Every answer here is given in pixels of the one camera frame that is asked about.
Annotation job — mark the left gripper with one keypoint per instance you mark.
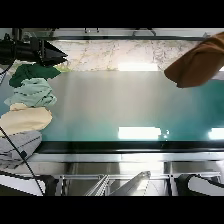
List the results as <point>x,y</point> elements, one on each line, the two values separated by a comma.
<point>38,51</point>

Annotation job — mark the brown shirt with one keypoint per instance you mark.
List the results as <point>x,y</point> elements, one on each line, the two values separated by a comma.
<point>196,63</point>

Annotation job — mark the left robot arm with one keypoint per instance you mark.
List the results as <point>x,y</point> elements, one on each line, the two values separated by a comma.
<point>16,51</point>

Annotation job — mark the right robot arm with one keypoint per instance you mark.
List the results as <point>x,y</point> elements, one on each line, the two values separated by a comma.
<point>200,185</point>

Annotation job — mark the dark green garment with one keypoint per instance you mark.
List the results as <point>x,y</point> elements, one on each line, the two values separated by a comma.
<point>31,73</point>

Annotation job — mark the pale green garment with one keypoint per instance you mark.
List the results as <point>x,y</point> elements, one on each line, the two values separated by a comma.
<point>33,93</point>

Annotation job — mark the cream garment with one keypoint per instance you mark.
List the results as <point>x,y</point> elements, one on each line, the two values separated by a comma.
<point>25,120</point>

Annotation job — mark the grey garment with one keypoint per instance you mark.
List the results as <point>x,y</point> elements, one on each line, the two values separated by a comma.
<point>16,145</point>

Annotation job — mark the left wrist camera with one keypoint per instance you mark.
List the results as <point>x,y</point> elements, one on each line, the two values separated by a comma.
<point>17,33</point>

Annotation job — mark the silver frame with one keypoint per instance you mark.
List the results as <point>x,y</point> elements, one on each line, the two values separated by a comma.
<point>100,157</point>

